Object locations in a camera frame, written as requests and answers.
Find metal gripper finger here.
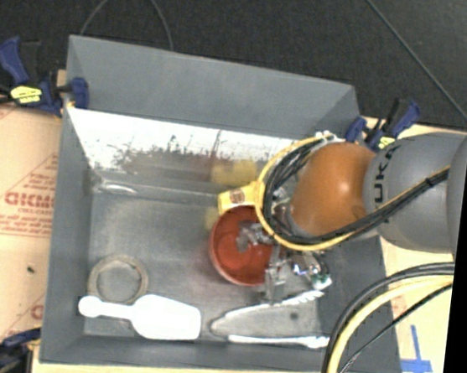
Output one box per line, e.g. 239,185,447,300
232,219,274,256
260,245,293,308

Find red bowl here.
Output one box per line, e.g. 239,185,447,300
204,202,287,292

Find yellow container with red label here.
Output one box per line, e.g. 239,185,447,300
215,176,268,222

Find grey metal bin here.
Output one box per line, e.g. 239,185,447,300
28,33,438,373

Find white scoop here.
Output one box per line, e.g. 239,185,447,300
74,284,205,346

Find brown cardboard board, red print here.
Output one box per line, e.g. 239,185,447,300
0,94,70,353

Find grey ring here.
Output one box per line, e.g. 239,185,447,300
86,250,153,308

